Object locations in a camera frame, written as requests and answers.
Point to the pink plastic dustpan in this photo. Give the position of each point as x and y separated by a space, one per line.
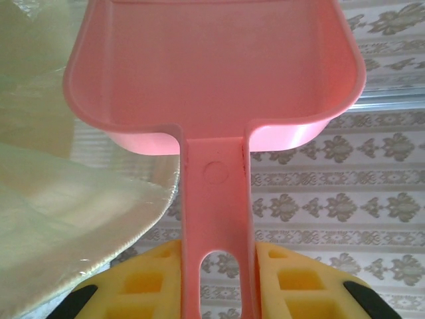
216 66

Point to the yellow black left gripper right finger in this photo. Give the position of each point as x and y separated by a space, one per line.
299 285

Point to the green translucent bin liner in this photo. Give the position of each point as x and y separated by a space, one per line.
50 199

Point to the aluminium right frame post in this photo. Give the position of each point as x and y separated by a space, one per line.
398 101

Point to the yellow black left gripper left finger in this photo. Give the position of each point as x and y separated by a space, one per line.
142 285

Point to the beige plastic waste bin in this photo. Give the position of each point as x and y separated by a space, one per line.
139 229

